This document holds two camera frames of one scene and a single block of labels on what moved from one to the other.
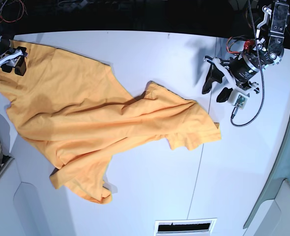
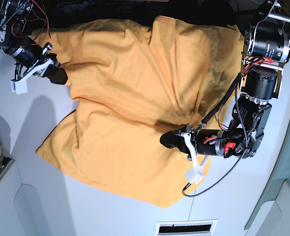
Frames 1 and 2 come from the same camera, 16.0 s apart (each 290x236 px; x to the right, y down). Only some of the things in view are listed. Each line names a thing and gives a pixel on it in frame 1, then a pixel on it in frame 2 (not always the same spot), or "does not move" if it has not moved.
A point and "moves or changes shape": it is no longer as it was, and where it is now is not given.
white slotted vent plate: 193,227 does not move
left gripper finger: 20,67 → 57,75
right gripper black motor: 243,69 → 206,141
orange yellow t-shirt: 69,103 moves or changes shape
